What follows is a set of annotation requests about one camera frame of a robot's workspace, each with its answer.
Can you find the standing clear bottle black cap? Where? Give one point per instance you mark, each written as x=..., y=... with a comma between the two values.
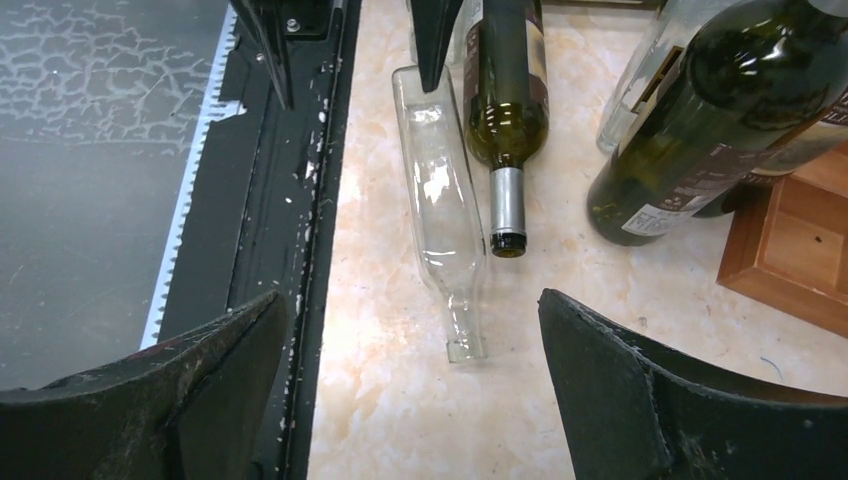
x=661, y=45

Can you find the standing dark wine bottle front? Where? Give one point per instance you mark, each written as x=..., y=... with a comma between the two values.
x=751, y=79

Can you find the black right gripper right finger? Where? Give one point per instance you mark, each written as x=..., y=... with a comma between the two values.
x=634, y=408

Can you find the green wine bottle lying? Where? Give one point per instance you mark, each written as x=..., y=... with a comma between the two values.
x=505, y=108

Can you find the clear glass bottle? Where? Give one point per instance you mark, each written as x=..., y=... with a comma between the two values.
x=446, y=225

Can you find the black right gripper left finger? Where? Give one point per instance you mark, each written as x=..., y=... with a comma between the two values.
x=190, y=407

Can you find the orange wooden compartment tray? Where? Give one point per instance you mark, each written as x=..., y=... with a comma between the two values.
x=787, y=248

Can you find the standing dark wine bottle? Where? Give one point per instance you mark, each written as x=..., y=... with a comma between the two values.
x=751, y=79
x=819, y=138

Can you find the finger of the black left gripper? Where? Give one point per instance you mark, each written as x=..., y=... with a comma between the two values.
x=265, y=23
x=433, y=23

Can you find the standing dark wine bottle back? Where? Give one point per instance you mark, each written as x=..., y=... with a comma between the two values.
x=819, y=138

